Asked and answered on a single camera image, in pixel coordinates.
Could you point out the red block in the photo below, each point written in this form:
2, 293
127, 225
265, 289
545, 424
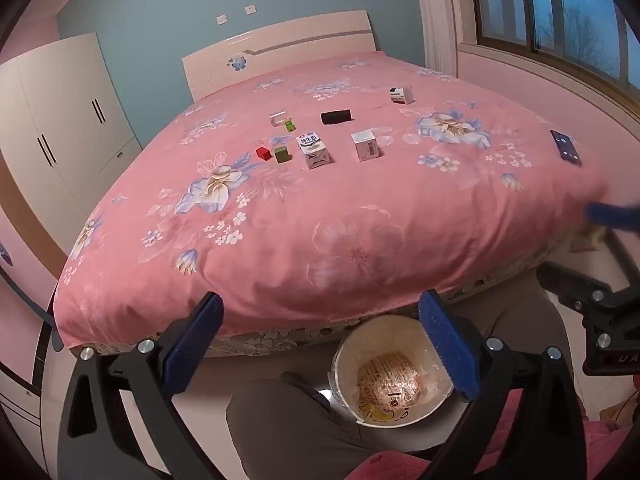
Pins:
263, 153

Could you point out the small white printed box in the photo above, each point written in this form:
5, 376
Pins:
401, 95

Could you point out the floral bed sheet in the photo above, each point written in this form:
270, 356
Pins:
280, 342

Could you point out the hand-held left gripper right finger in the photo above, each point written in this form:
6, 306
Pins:
448, 346

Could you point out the pink fleece clothing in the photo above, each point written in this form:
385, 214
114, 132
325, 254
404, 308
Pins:
560, 455

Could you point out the paper bowl with plastic liner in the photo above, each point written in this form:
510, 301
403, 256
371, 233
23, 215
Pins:
350, 360

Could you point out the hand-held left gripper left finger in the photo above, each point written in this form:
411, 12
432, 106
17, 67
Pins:
192, 341

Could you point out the cream wardrobe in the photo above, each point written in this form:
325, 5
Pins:
65, 125

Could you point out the pink floral blanket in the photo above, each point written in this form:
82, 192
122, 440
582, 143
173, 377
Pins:
320, 220

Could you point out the green and brown box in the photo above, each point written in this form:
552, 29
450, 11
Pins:
281, 152

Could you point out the black roll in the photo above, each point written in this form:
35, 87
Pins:
336, 117

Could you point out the pink white cabinet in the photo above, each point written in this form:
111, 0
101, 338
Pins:
20, 310

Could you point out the small green block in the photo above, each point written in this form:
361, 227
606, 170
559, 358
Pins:
289, 125

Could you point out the pink bed headboard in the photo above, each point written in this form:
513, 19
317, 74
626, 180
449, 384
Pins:
280, 50

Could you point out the white milk carton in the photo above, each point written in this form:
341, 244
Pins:
313, 151

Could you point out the clear plastic box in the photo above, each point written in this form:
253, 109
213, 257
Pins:
276, 118

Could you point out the dark framed window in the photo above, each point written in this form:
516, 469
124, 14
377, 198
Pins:
555, 10

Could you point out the crumpled printed wrapper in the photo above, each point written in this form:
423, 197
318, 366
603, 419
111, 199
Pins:
392, 380

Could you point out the white cardboard box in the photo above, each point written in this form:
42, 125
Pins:
365, 146

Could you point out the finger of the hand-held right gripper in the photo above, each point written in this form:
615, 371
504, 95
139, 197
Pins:
612, 216

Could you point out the dark phone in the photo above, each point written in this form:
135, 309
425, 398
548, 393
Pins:
565, 147

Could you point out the pale pink curtain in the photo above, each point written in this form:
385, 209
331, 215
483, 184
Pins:
435, 15

